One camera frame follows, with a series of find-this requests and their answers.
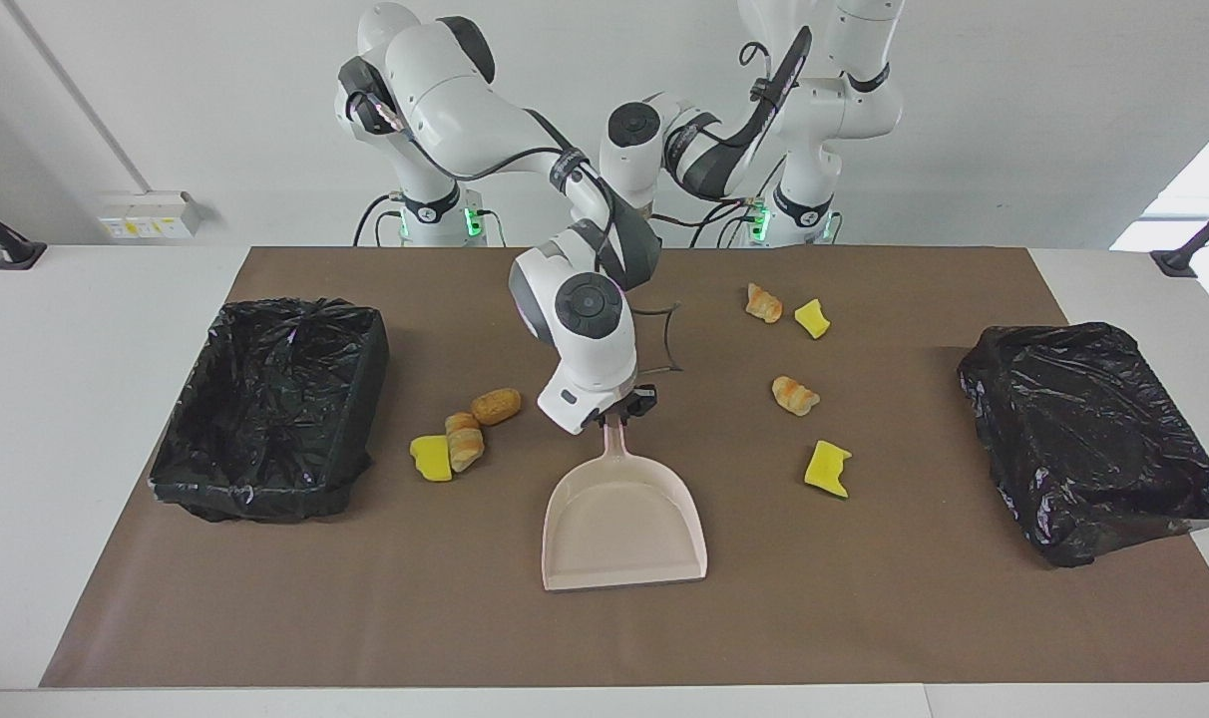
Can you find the small yellow sponge piece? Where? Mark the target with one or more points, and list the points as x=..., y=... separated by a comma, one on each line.
x=812, y=319

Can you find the grey wall conduit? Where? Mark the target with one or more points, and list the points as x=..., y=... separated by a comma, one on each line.
x=78, y=95

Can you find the striped croissant piece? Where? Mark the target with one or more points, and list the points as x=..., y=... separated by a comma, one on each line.
x=465, y=444
x=764, y=303
x=794, y=396

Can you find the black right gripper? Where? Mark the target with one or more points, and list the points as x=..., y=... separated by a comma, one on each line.
x=624, y=404

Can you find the black camera stand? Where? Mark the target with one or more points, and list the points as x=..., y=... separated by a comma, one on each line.
x=21, y=255
x=1175, y=264

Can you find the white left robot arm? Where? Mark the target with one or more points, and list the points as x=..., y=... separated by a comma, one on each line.
x=849, y=110

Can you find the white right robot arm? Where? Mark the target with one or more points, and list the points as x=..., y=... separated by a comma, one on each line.
x=435, y=90

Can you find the beige plastic dustpan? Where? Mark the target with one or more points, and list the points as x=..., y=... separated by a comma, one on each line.
x=624, y=519

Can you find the notched yellow sponge piece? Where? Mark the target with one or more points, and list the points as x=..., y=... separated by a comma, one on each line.
x=826, y=471

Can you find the brown paper table mat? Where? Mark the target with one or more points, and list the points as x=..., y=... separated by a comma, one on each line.
x=604, y=618

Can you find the bin lined with black bag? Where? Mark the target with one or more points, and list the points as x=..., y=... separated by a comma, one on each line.
x=265, y=399
x=1083, y=439

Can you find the brown bread roll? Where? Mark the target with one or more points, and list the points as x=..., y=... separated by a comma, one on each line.
x=495, y=407

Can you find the white wall socket box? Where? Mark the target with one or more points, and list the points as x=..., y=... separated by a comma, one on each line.
x=151, y=214

